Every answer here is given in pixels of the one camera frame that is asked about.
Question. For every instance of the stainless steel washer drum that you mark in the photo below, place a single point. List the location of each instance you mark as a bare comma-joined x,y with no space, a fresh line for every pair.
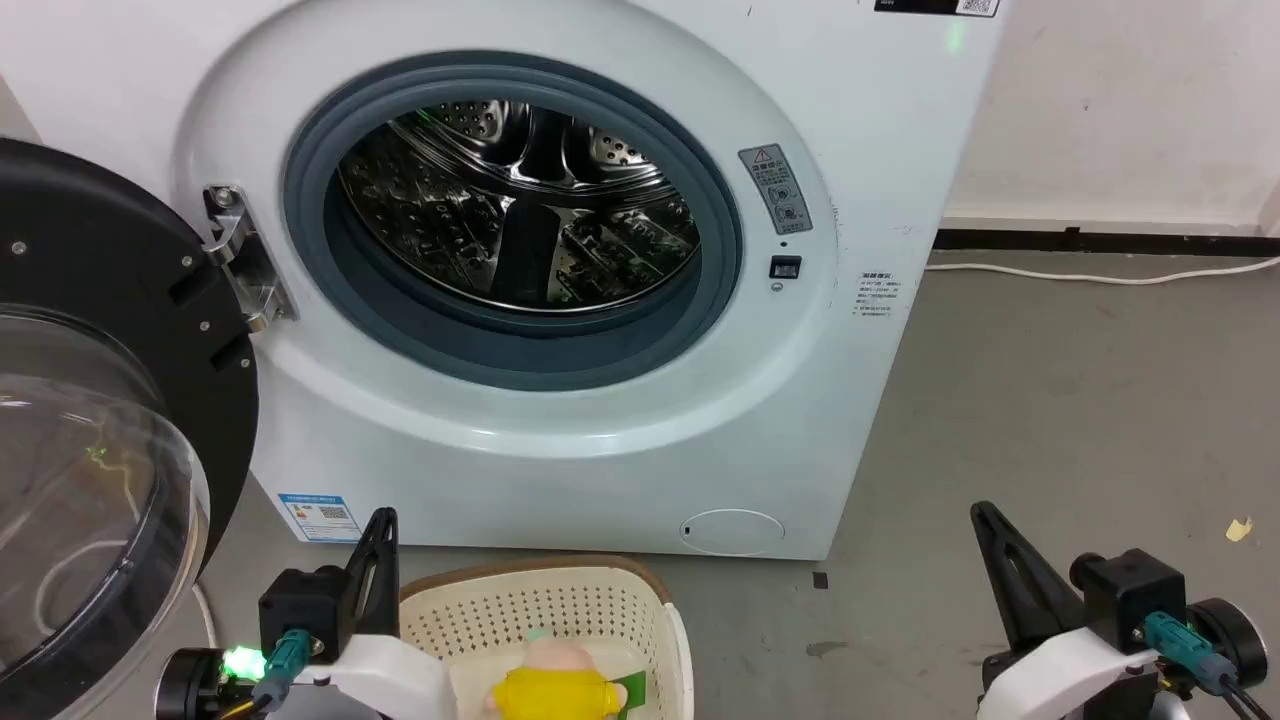
520,210

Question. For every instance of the black door latch slot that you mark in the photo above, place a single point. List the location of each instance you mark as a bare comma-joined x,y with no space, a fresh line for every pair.
785,267

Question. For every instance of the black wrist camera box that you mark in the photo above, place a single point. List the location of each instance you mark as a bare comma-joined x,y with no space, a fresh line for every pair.
1130,590
302,605

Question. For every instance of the grey rubber door gasket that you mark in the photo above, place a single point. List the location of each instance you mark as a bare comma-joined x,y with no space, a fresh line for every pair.
500,345

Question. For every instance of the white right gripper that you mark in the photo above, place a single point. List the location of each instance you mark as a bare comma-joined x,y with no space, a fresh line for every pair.
1075,675

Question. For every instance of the green plastic piece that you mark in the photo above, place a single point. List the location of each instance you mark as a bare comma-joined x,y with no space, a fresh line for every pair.
632,690

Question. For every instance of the black baseboard strip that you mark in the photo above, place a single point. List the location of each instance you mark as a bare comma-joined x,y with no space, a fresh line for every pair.
1100,241

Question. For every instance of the cream perforated laundry basket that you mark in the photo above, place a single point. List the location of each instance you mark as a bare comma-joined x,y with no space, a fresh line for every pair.
540,610

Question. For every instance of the metal door hinge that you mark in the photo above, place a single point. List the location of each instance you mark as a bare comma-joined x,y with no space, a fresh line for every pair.
243,255

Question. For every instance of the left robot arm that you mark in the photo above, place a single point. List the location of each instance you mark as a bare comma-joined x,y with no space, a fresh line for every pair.
205,685

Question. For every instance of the yellow paper scrap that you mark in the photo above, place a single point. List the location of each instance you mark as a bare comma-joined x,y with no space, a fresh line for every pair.
1239,529

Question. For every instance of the blue energy label sticker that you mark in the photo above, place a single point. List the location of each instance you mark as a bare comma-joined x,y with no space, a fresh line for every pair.
322,518

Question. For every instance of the black round washer door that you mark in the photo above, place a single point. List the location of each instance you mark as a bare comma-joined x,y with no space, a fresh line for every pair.
90,300

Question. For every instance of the white front-load washing machine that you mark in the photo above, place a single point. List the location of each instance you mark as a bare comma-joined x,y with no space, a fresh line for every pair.
560,480

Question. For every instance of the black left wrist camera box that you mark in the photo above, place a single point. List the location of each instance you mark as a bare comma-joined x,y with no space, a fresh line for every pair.
302,605

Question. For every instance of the yellow and pink doll toy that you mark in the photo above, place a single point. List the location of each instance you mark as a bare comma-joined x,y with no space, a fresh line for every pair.
553,685

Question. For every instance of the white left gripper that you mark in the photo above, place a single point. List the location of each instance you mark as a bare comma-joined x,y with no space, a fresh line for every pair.
385,675

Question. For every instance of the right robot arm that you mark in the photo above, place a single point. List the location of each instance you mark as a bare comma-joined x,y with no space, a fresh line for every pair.
1232,640

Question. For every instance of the grey warning sticker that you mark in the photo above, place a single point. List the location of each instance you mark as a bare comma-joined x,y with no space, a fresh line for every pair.
778,190

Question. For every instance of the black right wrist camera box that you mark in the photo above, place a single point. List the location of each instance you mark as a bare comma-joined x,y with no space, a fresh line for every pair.
1130,590

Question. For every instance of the oval drain filter cover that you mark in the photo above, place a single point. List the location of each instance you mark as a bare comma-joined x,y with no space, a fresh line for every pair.
732,530

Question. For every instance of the black QR code label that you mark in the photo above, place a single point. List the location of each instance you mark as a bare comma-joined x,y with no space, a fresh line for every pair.
935,6

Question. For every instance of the small printed text label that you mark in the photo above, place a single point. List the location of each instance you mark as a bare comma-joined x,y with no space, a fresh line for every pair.
878,292

